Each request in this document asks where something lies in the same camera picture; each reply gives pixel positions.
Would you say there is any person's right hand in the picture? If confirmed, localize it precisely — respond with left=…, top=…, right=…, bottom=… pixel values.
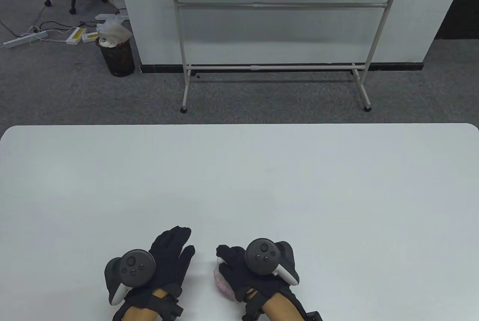
left=216, top=244, right=292, bottom=302

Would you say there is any person's left hand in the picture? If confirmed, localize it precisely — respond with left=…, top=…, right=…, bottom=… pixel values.
left=128, top=226, right=196, bottom=294

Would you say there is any white dish cloth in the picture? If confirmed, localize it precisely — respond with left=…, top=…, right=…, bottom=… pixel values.
left=213, top=257, right=237, bottom=300

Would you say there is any person's right forearm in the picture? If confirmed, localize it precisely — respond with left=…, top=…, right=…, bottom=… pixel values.
left=261, top=291, right=300, bottom=321

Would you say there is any person's left forearm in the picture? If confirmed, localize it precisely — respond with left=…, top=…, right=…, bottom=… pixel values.
left=122, top=288, right=170, bottom=321

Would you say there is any grey white right hand controller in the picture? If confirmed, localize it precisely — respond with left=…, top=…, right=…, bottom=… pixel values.
left=245, top=238, right=300, bottom=287

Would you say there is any grey white hand controller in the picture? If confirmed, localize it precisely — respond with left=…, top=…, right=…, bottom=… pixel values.
left=245, top=238, right=300, bottom=287
left=104, top=249, right=156, bottom=306

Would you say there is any grey white left hand controller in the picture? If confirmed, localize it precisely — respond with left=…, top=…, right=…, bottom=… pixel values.
left=104, top=249, right=156, bottom=306

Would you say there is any black mesh waste bin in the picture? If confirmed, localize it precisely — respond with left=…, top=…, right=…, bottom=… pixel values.
left=96, top=37, right=135, bottom=77

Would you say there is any clear plastic bin bag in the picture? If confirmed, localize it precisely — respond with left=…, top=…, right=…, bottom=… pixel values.
left=95, top=13, right=132, bottom=47

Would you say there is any large white yellow box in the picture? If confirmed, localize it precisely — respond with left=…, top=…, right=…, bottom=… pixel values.
left=66, top=27, right=88, bottom=45

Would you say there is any white power strip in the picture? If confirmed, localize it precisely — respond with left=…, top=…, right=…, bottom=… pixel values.
left=3, top=30, right=49, bottom=49

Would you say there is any black right wrist strap mount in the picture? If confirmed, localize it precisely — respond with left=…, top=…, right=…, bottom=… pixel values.
left=236, top=287, right=323, bottom=321

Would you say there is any black wrist strap mount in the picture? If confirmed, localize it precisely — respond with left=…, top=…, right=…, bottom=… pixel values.
left=112, top=285, right=184, bottom=321
left=236, top=287, right=323, bottom=321

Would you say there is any black left wrist strap mount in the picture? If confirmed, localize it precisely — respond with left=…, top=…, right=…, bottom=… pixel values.
left=112, top=285, right=184, bottom=321

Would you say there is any black floor cable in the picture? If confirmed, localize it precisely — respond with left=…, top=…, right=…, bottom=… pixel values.
left=39, top=20, right=98, bottom=32

